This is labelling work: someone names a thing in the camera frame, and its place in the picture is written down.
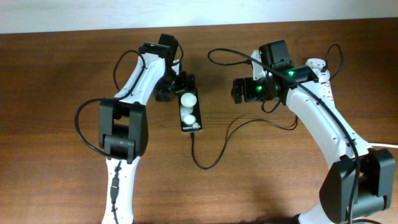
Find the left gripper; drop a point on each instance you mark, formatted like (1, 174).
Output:
(184, 85)

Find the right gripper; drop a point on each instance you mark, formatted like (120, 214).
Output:
(249, 96)

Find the black Galaxy smartphone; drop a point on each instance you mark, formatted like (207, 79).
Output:
(190, 113)

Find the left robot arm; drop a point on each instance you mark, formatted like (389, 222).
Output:
(123, 125)

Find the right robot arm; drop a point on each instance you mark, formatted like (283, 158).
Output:
(360, 179)

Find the white power strip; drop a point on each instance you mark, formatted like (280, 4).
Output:
(325, 92)

